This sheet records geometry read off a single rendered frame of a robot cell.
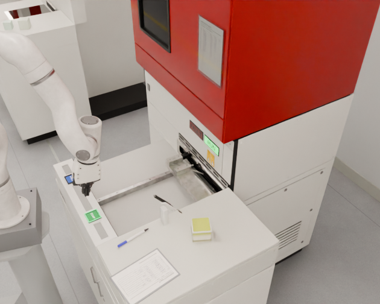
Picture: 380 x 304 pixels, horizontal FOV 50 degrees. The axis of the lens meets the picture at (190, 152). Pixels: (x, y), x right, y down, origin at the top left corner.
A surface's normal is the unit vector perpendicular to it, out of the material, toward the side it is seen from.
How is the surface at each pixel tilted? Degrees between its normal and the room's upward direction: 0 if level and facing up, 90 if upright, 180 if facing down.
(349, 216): 0
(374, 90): 90
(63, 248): 0
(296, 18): 90
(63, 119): 43
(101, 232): 0
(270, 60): 90
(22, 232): 90
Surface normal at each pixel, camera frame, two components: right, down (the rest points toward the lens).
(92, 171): 0.54, 0.56
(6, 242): 0.27, 0.62
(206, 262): 0.00, -0.76
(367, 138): -0.86, 0.33
